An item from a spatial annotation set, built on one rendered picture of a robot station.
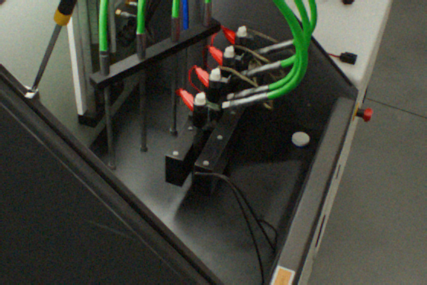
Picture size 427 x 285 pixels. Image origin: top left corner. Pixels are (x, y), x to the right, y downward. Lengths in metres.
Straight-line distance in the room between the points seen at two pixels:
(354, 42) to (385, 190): 1.13
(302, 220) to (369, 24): 0.65
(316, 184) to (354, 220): 1.23
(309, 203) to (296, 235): 0.08
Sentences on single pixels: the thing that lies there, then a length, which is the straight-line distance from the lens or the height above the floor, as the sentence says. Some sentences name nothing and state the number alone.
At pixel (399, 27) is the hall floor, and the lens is 3.56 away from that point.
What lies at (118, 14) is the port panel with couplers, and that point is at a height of 1.10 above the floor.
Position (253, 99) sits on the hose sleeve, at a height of 1.15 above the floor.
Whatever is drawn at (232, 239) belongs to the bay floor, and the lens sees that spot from 1.31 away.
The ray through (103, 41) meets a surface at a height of 1.18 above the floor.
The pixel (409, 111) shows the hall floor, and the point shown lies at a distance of 3.02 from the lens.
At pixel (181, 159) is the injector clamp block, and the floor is 0.98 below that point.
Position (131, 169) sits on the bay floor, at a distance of 1.43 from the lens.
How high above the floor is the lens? 1.88
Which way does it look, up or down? 43 degrees down
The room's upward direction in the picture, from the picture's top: 1 degrees clockwise
